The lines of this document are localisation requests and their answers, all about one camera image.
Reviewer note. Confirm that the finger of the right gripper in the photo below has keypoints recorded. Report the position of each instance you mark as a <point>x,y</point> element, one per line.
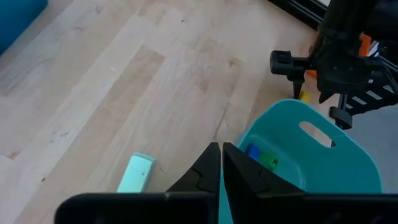
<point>281,62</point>
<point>342,116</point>

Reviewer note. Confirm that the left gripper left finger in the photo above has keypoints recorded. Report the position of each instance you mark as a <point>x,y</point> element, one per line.
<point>205,177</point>

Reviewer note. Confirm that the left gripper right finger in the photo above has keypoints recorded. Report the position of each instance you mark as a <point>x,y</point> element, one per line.
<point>245,180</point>

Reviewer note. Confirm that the small blue stapler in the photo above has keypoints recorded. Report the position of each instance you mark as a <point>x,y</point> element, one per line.
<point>252,151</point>

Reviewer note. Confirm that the small green stapler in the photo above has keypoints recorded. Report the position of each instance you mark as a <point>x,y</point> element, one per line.
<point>268,160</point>

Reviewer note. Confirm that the small yellow stapler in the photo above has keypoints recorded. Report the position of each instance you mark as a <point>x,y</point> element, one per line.
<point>305,97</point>

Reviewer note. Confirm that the teal plastic bin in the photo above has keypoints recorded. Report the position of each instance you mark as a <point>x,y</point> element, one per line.
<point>342,174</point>

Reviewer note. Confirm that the mint green stapler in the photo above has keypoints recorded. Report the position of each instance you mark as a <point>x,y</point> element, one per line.
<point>136,174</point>

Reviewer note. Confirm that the dark blue plastic tray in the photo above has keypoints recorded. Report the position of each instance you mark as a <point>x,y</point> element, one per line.
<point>18,18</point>

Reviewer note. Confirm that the black metal table frame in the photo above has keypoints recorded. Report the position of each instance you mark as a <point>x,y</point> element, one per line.
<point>298,12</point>

